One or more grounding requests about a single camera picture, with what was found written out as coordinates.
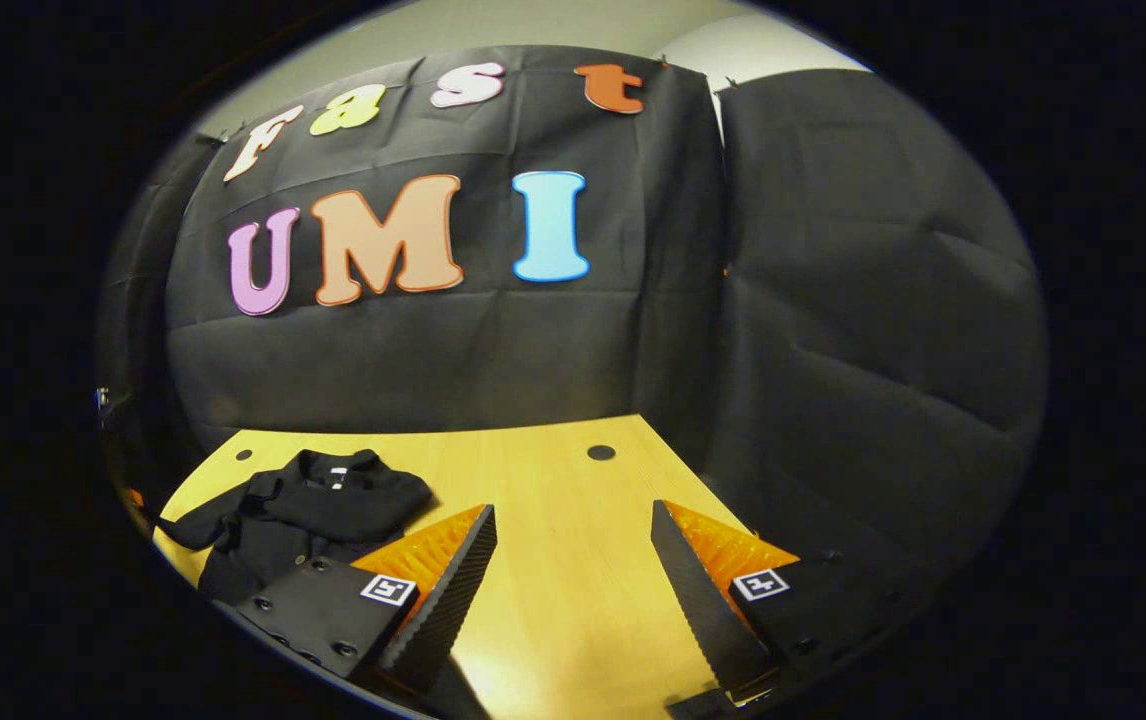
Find black buttoned garment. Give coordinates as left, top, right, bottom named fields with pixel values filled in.
left=155, top=449, right=434, bottom=604

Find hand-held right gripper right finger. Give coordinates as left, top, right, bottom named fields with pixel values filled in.
left=650, top=499, right=934, bottom=706

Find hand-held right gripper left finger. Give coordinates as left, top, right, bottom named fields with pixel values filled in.
left=233, top=503, right=498, bottom=703

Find black backdrop cloth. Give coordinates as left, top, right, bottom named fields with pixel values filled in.
left=98, top=45, right=1049, bottom=601

